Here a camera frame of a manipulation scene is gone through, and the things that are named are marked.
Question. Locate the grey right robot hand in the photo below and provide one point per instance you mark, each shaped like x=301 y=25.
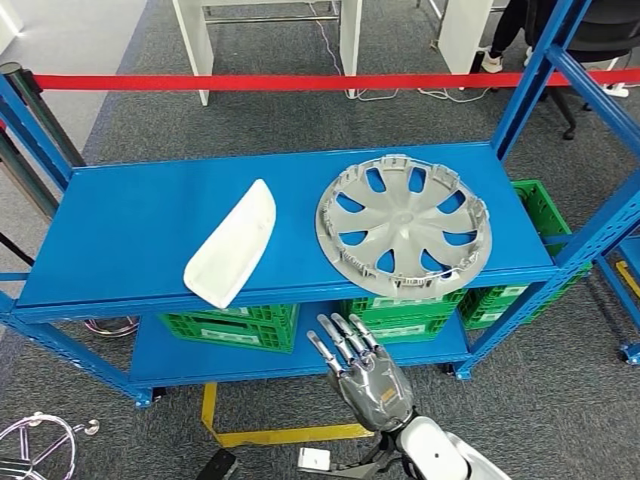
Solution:
x=375 y=391

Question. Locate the silver plastic wheel cover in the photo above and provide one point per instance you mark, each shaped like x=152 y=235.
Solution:
x=404 y=225

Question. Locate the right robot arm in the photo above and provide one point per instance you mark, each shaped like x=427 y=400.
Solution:
x=430 y=450

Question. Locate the white curved plastic part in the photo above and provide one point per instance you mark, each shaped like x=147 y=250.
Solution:
x=230 y=252

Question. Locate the red barrier belt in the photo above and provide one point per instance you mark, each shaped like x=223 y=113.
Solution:
x=250 y=82

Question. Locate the black round stool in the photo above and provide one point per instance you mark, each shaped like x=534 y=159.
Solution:
x=92 y=428

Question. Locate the white desk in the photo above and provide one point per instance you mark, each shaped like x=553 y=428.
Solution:
x=465 y=33
x=192 y=40

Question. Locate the person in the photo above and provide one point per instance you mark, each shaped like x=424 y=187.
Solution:
x=507 y=26

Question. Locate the white power strip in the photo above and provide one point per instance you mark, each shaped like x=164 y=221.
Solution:
x=615 y=90

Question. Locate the black office chair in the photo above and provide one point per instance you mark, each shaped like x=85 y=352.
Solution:
x=600 y=26

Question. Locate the black pole floor stand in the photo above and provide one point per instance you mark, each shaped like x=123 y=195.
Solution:
x=17 y=250

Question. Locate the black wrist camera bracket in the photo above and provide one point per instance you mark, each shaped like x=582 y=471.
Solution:
x=350 y=472

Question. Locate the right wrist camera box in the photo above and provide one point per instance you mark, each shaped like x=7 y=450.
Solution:
x=314 y=459

